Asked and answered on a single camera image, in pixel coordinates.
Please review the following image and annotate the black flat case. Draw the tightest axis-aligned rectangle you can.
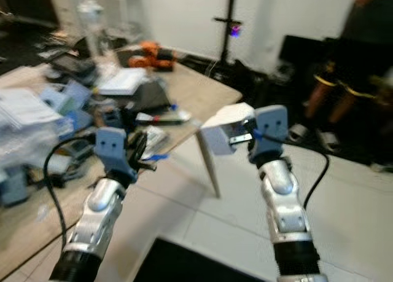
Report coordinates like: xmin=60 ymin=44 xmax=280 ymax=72
xmin=133 ymin=79 xmax=174 ymax=114

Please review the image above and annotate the light wooden table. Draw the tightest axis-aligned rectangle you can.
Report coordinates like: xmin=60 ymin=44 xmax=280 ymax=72
xmin=0 ymin=60 xmax=244 ymax=280

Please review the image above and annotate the white booklet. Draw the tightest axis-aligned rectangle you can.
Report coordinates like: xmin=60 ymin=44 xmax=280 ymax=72
xmin=97 ymin=68 xmax=149 ymax=97

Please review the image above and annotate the light blue box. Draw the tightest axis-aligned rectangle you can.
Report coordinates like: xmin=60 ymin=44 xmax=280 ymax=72
xmin=40 ymin=80 xmax=93 ymax=116

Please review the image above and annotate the orange and black machine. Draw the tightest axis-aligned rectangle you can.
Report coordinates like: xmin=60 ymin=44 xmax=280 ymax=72
xmin=128 ymin=41 xmax=177 ymax=71

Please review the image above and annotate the large black floor case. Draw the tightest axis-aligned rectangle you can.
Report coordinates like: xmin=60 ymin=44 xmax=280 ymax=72
xmin=279 ymin=35 xmax=344 ymax=80

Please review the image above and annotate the clear bubble wrap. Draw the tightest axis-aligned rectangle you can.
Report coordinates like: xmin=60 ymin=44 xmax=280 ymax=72
xmin=0 ymin=121 xmax=67 ymax=170

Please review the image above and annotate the white paper stack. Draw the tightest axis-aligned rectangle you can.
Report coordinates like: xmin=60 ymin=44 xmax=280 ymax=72
xmin=0 ymin=88 xmax=63 ymax=130

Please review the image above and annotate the black floor mat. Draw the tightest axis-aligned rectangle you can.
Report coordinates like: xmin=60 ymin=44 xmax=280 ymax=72
xmin=133 ymin=236 xmax=254 ymax=282

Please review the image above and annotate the black tripod stand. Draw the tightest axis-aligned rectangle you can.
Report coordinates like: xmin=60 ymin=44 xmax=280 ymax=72
xmin=212 ymin=0 xmax=247 ymax=68

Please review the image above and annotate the grey blue device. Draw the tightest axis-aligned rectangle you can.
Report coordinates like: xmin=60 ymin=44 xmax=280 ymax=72
xmin=0 ymin=165 xmax=30 ymax=208

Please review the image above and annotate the clear plastic bottle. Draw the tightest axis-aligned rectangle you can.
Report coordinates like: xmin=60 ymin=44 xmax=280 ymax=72
xmin=78 ymin=0 xmax=106 ymax=57

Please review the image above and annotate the person in dark clothes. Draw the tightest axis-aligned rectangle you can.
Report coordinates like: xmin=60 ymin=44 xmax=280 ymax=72
xmin=304 ymin=0 xmax=393 ymax=143

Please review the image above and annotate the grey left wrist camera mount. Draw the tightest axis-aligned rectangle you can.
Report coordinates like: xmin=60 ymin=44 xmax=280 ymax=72
xmin=96 ymin=127 xmax=137 ymax=186

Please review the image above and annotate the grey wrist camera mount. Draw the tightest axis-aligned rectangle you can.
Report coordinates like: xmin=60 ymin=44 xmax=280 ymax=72
xmin=96 ymin=127 xmax=137 ymax=186
xmin=247 ymin=105 xmax=289 ymax=167

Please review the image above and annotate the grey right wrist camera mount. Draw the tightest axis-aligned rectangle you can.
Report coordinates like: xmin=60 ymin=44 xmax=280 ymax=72
xmin=247 ymin=105 xmax=289 ymax=167

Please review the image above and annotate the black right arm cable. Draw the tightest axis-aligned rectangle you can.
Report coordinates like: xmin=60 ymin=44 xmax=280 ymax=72
xmin=303 ymin=149 xmax=332 ymax=210

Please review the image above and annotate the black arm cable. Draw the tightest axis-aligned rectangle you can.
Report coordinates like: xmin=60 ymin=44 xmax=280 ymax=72
xmin=303 ymin=149 xmax=332 ymax=210
xmin=42 ymin=136 xmax=99 ymax=247

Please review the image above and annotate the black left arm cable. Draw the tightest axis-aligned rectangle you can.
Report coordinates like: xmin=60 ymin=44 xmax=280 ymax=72
xmin=42 ymin=136 xmax=99 ymax=247

